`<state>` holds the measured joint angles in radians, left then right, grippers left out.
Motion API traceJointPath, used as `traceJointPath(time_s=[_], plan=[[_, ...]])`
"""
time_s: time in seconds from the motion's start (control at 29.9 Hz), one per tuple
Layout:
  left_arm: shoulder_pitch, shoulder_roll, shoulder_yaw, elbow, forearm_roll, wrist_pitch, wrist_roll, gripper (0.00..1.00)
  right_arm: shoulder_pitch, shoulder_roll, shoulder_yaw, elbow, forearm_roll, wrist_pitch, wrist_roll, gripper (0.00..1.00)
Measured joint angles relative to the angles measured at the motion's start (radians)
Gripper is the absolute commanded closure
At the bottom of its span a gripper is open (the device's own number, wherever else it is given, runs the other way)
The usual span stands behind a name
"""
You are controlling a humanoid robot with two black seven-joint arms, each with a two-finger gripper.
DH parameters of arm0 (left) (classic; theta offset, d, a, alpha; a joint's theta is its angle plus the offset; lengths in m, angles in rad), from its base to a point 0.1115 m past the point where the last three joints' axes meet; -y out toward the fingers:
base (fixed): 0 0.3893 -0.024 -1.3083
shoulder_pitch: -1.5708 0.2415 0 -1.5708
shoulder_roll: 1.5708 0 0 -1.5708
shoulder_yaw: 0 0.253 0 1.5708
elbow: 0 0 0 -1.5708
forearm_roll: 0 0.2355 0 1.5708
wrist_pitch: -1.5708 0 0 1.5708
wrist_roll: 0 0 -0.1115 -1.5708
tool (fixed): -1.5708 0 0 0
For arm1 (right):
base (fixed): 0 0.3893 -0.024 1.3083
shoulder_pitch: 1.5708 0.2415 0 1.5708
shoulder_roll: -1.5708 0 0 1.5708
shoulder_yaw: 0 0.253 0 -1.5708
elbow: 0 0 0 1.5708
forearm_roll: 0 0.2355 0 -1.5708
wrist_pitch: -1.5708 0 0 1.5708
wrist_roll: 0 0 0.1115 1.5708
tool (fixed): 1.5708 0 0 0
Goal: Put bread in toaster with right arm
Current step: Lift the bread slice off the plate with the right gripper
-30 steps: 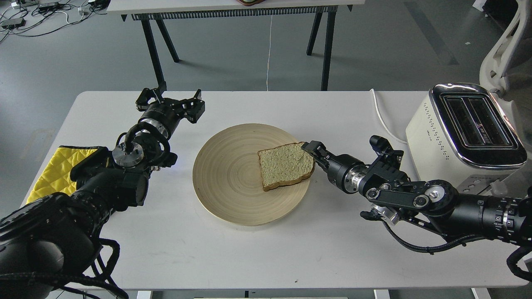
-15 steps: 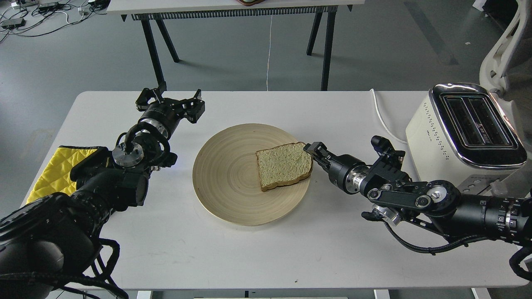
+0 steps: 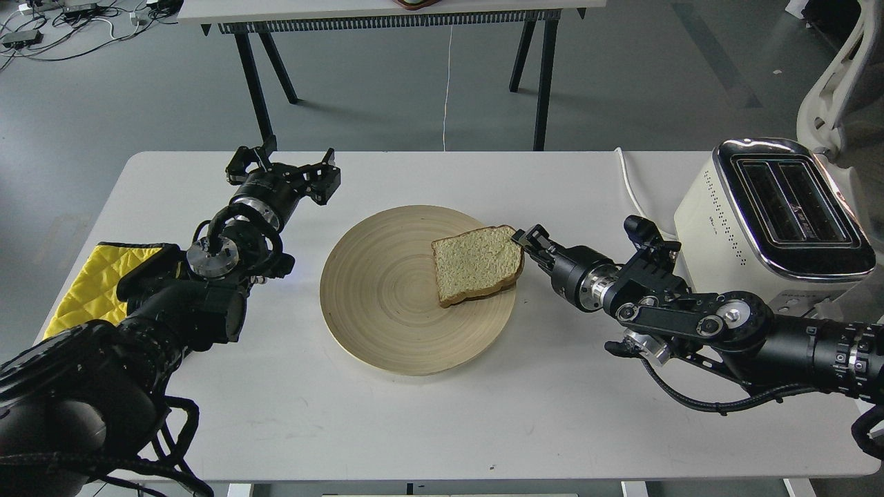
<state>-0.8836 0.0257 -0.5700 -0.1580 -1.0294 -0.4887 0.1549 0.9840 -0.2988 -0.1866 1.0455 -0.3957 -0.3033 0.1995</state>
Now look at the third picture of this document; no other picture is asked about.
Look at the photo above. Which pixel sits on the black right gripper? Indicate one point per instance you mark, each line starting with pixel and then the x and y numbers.
pixel 578 274

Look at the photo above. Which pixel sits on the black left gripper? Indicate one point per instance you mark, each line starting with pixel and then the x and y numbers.
pixel 275 189

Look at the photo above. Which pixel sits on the slice of bread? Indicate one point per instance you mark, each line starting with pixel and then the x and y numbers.
pixel 477 263

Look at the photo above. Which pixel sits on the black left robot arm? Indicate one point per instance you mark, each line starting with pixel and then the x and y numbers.
pixel 92 399

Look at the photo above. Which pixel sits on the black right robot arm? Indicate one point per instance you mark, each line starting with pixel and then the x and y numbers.
pixel 734 335

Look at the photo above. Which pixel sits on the cream chrome toaster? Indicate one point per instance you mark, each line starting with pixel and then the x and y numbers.
pixel 763 216

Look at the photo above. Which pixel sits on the round wooden plate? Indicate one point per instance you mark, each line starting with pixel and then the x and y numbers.
pixel 380 301

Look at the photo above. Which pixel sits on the background table with black legs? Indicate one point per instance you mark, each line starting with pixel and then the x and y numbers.
pixel 240 19

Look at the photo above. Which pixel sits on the yellow quilted cloth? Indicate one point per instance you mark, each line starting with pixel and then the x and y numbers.
pixel 93 293

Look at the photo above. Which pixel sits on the white office chair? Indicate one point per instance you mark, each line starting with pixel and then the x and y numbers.
pixel 841 118

